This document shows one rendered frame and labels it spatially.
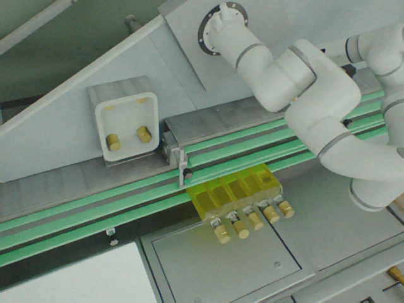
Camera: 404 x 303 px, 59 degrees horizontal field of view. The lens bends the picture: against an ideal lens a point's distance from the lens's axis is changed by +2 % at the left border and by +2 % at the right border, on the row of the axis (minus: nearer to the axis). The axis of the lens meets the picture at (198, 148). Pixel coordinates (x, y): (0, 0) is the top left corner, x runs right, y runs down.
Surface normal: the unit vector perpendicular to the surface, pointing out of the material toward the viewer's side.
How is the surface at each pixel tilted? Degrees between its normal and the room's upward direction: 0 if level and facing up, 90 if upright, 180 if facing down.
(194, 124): 90
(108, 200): 90
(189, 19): 3
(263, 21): 3
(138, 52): 0
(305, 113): 75
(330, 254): 90
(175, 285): 90
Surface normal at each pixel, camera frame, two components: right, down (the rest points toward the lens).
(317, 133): -0.59, -0.09
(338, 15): 0.42, 0.66
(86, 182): 0.06, -0.70
